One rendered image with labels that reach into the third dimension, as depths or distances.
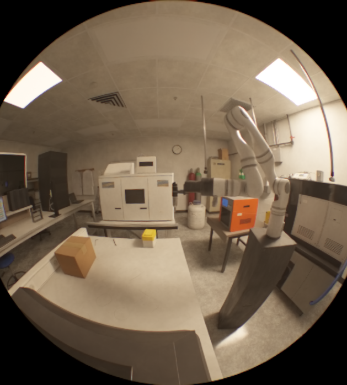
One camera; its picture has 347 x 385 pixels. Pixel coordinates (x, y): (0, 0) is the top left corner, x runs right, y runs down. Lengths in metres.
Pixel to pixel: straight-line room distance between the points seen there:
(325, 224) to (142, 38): 2.43
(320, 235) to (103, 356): 1.58
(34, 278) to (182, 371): 0.76
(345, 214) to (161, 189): 1.89
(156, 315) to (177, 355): 0.37
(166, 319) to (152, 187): 1.15
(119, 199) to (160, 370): 1.39
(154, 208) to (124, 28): 1.92
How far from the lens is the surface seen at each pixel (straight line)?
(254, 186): 0.48
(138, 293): 0.66
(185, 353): 0.25
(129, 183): 1.35
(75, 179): 5.49
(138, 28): 1.49
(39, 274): 0.87
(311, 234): 1.58
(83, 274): 0.79
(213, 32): 1.52
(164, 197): 1.33
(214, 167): 4.33
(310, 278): 1.65
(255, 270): 0.76
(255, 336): 1.64
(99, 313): 0.65
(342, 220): 1.46
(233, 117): 0.56
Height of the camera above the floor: 1.43
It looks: 9 degrees down
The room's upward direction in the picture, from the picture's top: straight up
